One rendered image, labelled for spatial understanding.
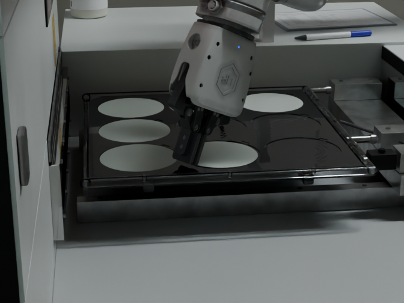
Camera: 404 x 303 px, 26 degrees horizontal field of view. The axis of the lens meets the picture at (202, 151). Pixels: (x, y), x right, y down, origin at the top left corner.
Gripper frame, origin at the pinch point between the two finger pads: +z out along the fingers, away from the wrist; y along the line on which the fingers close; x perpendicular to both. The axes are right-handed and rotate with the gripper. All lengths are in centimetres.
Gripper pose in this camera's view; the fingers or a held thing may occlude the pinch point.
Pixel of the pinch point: (189, 146)
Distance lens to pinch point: 109.6
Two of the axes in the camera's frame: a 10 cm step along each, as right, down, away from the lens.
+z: -3.0, 9.5, 0.3
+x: -7.1, -2.5, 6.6
